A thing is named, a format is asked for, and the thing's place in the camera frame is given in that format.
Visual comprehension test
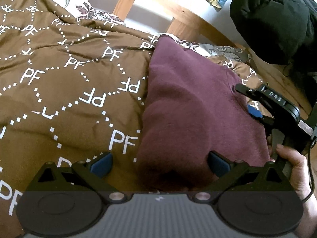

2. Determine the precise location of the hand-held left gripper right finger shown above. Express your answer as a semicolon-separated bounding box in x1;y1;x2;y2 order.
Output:
193;151;296;202

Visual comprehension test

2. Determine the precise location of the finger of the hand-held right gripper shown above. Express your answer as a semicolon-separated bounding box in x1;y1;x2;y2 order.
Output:
247;105;276;129
235;83;266;100

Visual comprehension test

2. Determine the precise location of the person's right hand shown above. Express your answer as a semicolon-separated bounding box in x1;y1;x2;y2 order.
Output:
267;134;317;228

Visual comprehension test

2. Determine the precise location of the brown printed blanket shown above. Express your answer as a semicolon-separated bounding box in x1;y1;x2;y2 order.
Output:
0;0;266;238

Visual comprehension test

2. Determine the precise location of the grey paisley cloth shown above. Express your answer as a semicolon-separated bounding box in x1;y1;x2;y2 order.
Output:
173;36;249;63

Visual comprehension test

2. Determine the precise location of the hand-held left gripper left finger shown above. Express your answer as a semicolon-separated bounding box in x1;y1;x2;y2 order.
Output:
25;152;127;202

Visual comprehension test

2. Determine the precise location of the wooden bed frame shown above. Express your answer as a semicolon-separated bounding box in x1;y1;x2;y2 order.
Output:
40;0;313;116

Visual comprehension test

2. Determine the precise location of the maroon sweater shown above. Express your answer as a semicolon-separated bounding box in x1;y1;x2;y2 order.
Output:
136;36;272;193

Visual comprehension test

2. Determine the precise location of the black jacket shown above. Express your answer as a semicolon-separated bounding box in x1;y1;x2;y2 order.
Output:
230;0;317;76

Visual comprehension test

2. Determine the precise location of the white floral pillow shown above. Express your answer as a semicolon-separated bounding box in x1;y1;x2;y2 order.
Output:
47;0;125;28

